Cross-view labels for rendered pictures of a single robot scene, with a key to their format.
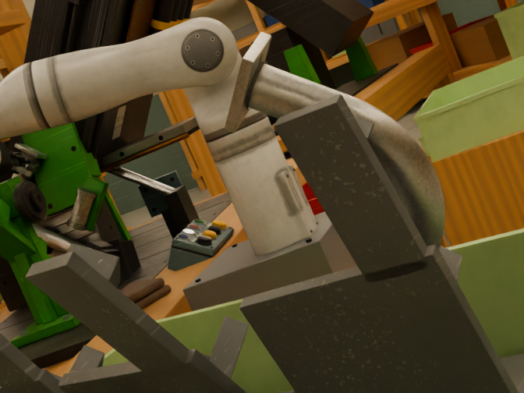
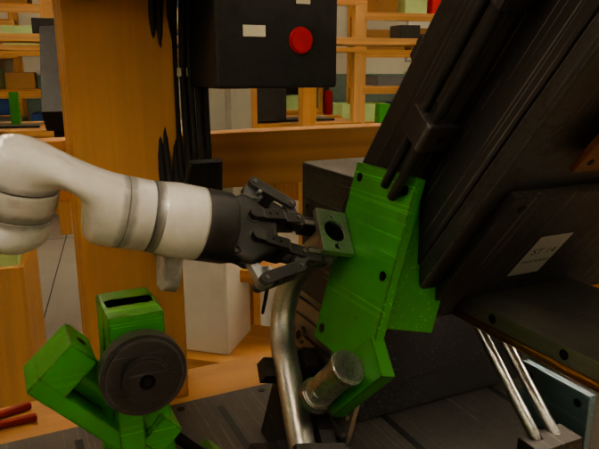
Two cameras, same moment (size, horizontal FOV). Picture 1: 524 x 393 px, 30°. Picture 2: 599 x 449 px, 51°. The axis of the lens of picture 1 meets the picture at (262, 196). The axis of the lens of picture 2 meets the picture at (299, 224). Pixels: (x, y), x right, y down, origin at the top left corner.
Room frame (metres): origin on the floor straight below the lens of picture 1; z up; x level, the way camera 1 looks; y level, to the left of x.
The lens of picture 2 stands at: (1.47, -0.09, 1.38)
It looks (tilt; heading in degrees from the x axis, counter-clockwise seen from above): 14 degrees down; 48
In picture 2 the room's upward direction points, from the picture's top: straight up
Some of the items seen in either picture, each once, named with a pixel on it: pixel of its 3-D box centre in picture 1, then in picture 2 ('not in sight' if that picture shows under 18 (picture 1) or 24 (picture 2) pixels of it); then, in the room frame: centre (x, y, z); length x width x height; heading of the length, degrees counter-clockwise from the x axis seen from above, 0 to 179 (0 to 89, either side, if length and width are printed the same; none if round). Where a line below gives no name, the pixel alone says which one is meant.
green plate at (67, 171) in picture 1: (62, 154); (389, 261); (1.98, 0.33, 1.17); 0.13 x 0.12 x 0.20; 163
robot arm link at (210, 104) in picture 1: (215, 79); not in sight; (1.35, 0.00, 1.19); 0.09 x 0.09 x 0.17; 0
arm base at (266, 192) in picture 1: (260, 185); not in sight; (1.35, 0.00, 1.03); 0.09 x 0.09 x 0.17; 73
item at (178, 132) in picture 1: (117, 157); (516, 297); (2.12, 0.25, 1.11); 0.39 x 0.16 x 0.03; 73
